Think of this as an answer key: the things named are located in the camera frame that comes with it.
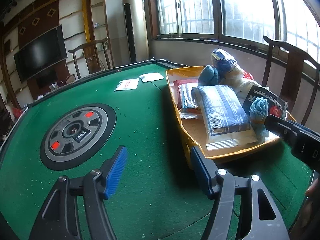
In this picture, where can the wooden chair by window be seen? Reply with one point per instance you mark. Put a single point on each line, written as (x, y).
(293, 75)

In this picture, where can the white paper sheet right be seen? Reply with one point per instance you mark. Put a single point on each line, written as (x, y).
(148, 77)

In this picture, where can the white paper sheet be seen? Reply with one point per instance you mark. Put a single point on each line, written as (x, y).
(129, 84)
(148, 77)

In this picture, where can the wooden armchair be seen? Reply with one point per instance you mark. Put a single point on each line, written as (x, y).
(91, 56)

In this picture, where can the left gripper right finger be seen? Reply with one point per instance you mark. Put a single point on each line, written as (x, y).
(259, 217)

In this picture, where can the black labelled snack bag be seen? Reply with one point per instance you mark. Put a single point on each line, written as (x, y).
(276, 106)

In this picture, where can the blue towel roll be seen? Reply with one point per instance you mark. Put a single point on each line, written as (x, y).
(258, 112)

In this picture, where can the white tower air conditioner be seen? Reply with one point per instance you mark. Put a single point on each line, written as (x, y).
(136, 30)

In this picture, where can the clear bag blue white item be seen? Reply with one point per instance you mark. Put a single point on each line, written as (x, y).
(226, 70)

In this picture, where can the white paper sheet left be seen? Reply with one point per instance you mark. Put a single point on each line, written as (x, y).
(129, 84)

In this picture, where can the black flat television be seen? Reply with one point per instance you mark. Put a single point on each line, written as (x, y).
(41, 53)

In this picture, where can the red striped packet in box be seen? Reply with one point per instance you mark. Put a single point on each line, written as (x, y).
(186, 103)

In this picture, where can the blue white wipes pack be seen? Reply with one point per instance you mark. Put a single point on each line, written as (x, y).
(227, 124)

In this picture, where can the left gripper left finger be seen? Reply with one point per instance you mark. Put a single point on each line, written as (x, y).
(58, 217)

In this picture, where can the round mahjong table control panel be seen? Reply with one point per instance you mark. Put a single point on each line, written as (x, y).
(77, 136)

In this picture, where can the red plastic bag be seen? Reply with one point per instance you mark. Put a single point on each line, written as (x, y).
(248, 76)

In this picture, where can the yellow cardboard box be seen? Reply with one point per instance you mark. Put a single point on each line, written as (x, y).
(193, 132)

